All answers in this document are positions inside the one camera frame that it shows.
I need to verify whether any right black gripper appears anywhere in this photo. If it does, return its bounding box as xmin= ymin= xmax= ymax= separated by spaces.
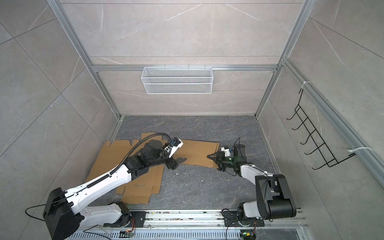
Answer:
xmin=208 ymin=151 xmax=238 ymax=172

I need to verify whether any cardboard box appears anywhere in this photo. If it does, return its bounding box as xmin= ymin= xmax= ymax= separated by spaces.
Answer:
xmin=173 ymin=140 xmax=220 ymax=169
xmin=86 ymin=140 xmax=164 ymax=206

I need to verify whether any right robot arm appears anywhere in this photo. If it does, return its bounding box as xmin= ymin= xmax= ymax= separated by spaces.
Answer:
xmin=207 ymin=144 xmax=297 ymax=224

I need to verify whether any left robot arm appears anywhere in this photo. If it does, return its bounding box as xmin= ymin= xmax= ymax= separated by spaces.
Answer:
xmin=43 ymin=138 xmax=185 ymax=240

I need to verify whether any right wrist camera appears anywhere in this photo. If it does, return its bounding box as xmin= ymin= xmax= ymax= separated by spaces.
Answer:
xmin=221 ymin=147 xmax=232 ymax=158

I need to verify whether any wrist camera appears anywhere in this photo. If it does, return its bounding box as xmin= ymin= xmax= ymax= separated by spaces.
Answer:
xmin=221 ymin=147 xmax=232 ymax=158
xmin=165 ymin=138 xmax=184 ymax=158

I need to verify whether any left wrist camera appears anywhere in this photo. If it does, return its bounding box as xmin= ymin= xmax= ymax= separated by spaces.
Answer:
xmin=165 ymin=138 xmax=184 ymax=158

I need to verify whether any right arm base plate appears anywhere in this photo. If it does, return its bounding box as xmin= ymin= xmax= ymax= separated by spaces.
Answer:
xmin=221 ymin=209 xmax=265 ymax=228

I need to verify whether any aluminium mounting rail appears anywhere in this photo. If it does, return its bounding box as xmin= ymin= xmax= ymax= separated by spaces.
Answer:
xmin=58 ymin=209 xmax=310 ymax=231

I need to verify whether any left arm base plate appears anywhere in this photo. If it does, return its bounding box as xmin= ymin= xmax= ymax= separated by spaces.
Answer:
xmin=103 ymin=211 xmax=147 ymax=228

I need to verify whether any white wire mesh basket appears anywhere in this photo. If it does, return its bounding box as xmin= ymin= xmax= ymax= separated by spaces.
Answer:
xmin=141 ymin=67 xmax=214 ymax=95

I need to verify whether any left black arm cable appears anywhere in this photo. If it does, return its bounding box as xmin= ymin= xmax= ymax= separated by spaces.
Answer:
xmin=24 ymin=132 xmax=173 ymax=223

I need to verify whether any black wire hook rack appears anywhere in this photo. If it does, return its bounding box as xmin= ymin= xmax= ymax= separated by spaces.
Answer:
xmin=286 ymin=89 xmax=356 ymax=171

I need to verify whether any aluminium frame profile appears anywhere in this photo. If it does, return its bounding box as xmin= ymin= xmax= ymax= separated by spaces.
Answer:
xmin=48 ymin=1 xmax=384 ymax=185

